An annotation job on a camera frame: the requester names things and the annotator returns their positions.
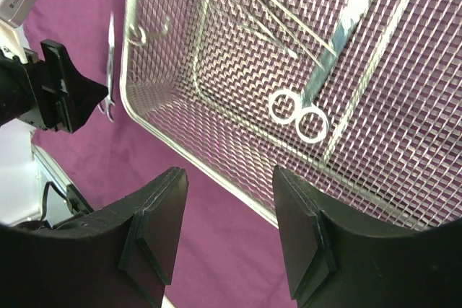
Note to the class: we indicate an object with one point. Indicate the aluminium front rail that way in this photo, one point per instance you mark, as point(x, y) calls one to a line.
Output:
point(49, 170)

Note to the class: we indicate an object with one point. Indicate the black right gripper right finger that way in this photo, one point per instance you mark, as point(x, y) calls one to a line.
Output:
point(337, 256)

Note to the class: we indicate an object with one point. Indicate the purple cloth wrap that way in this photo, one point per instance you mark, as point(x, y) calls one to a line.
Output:
point(228, 256)

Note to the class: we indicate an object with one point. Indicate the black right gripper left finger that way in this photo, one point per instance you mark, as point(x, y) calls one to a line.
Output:
point(122, 255)

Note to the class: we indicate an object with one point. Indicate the steel surgical scissors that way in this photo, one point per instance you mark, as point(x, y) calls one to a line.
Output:
point(108, 101)

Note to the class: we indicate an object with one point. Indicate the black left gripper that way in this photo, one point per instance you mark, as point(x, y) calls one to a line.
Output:
point(50, 94)

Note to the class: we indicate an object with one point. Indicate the metal mesh instrument tray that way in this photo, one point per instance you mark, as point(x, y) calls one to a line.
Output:
point(197, 74)

